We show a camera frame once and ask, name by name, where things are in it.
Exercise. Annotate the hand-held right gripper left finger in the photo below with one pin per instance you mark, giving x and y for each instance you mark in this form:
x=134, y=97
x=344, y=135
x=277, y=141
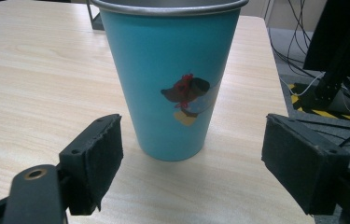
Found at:
x=91, y=165

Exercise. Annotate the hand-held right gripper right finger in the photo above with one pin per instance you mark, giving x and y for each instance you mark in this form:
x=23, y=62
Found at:
x=303, y=161

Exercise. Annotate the blue metal cup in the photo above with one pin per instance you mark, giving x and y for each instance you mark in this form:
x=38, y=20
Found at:
x=171, y=77

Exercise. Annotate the yellow black hazard tape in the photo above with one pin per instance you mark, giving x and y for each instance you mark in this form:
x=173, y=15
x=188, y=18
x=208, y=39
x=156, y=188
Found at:
x=322, y=107

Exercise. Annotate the black metal stand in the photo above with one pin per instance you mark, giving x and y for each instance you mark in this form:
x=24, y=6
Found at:
x=339, y=49

